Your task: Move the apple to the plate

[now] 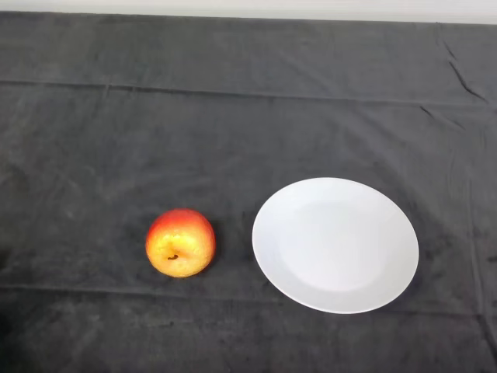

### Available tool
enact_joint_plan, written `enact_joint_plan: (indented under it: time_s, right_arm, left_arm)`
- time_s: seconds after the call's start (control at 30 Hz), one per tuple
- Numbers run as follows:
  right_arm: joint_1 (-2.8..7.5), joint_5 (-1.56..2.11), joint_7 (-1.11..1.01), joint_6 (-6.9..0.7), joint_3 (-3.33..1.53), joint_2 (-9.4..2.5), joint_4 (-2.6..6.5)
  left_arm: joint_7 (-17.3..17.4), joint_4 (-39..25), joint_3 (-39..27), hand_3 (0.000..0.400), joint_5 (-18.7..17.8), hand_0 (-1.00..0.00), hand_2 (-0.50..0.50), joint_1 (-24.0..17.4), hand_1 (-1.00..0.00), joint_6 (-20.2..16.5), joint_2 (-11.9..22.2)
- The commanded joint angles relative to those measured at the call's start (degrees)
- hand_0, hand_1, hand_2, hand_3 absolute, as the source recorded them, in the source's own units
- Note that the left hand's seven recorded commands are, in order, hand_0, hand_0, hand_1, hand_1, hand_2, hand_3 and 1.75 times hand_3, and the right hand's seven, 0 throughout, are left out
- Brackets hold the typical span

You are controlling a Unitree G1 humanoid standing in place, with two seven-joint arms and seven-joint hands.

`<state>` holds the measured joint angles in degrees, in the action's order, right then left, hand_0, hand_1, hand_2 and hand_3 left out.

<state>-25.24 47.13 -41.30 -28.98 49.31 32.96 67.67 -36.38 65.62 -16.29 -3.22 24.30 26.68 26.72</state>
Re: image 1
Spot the black cloth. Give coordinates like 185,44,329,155
0,10,497,373

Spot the white round plate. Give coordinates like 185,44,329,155
251,177,420,315

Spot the red yellow apple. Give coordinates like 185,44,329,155
145,208,217,279

